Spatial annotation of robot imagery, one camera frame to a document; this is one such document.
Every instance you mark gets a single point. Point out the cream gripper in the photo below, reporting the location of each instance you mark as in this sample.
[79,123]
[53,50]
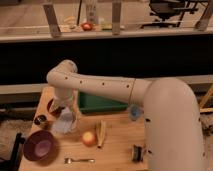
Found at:
[64,98]

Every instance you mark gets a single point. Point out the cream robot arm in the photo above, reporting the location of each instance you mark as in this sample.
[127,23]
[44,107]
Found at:
[174,137]

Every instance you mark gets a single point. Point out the green tray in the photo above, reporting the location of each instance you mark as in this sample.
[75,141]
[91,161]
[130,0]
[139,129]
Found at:
[89,104]

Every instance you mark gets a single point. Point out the dark metal can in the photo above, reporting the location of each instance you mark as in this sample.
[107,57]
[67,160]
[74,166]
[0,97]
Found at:
[41,121]

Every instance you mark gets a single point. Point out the yellow corn cob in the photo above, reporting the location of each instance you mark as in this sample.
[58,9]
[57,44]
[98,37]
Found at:
[101,132]

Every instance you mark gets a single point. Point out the red yellow apple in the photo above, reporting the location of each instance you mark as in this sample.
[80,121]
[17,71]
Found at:
[89,138]

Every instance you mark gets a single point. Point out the purple bowl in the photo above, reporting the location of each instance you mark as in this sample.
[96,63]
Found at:
[38,145]

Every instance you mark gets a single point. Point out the silver fork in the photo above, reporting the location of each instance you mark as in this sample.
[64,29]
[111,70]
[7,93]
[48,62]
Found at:
[70,160]

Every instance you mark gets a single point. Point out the red fruit on shelf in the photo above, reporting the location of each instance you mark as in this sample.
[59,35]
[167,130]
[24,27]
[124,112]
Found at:
[86,26]

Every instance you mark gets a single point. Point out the blue round knob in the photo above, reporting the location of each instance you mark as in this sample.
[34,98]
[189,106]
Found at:
[135,112]

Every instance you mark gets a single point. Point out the clear glass on shelf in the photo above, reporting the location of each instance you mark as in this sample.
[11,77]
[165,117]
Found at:
[91,11]

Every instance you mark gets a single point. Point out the black small clip object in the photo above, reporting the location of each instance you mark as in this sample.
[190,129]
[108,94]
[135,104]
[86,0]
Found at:
[137,154]

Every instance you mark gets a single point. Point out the black office chair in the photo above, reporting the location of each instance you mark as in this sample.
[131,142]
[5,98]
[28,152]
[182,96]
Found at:
[170,13]

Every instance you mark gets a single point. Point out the wooden post left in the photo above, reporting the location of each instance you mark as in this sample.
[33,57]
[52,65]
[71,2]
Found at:
[52,20]

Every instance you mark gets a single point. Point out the wooden post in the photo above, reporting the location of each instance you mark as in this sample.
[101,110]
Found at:
[52,20]
[116,15]
[202,24]

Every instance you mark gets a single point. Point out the wooden post middle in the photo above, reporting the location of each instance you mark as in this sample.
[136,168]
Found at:
[116,15]

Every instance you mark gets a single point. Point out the wooden post right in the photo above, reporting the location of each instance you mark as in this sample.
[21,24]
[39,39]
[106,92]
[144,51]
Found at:
[202,24]

